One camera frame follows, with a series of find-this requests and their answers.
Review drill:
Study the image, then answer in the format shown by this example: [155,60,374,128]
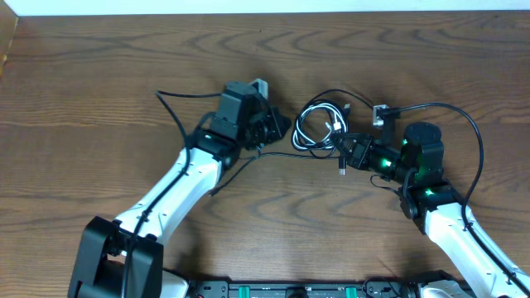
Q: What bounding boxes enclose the black USB cable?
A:
[209,89,376,198]

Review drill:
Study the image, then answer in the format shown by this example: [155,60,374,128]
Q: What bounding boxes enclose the white USB cable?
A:
[292,102,345,151]

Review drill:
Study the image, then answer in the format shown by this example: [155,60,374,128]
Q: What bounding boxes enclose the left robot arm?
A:
[68,79,291,297]

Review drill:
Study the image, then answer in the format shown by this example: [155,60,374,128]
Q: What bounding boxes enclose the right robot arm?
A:
[330,122,529,297]

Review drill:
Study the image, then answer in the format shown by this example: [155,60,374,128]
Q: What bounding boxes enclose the left camera cable black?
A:
[119,89,223,298]

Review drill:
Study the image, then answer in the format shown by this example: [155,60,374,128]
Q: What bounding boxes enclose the camera cable black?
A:
[383,102,530,286]
[119,89,223,298]

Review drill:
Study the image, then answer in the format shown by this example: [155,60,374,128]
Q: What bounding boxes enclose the right camera cable black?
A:
[383,102,530,286]

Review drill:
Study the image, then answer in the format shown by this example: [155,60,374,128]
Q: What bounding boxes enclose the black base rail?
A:
[165,268,477,298]

